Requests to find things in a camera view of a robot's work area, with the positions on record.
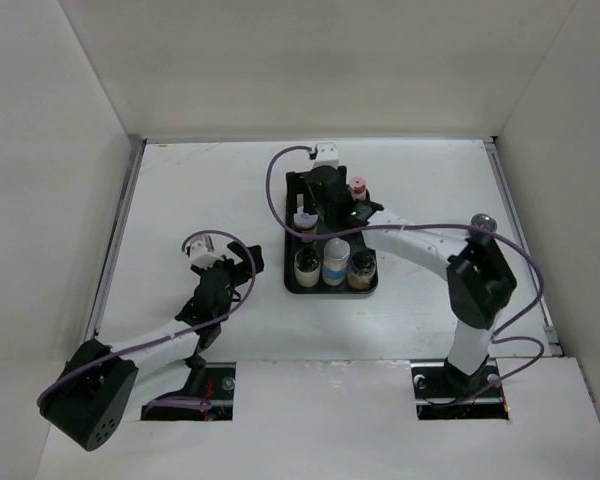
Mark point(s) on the brown spice bottle black cap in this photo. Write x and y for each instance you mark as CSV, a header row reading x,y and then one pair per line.
x,y
361,270

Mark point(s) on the white powder bottle silver cap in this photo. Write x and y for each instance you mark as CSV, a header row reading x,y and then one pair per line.
x,y
484,222

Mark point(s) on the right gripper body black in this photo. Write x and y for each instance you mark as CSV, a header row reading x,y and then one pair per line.
x,y
327,218

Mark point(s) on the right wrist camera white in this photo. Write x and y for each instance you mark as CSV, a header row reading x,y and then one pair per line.
x,y
324,154

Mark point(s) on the white powder bottle black cap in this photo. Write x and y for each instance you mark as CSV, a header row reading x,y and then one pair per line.
x,y
307,266

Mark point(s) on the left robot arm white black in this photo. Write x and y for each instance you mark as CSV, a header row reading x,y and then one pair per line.
x,y
94,390

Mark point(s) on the pink cap spice bottle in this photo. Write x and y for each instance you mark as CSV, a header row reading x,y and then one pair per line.
x,y
357,187

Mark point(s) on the tall blue label spice jar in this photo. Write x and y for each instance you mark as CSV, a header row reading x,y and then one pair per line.
x,y
336,255

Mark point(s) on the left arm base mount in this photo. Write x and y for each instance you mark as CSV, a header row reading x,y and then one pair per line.
x,y
207,395

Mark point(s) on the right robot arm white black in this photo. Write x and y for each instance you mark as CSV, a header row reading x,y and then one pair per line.
x,y
336,233

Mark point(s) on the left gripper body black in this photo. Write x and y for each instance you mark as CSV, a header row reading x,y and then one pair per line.
x,y
237,275

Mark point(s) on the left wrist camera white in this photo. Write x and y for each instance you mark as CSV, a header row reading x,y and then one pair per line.
x,y
200,250

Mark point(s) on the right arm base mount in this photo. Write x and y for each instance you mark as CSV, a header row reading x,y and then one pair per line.
x,y
440,397

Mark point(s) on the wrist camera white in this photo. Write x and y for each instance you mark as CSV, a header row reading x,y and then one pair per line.
x,y
324,154
200,250

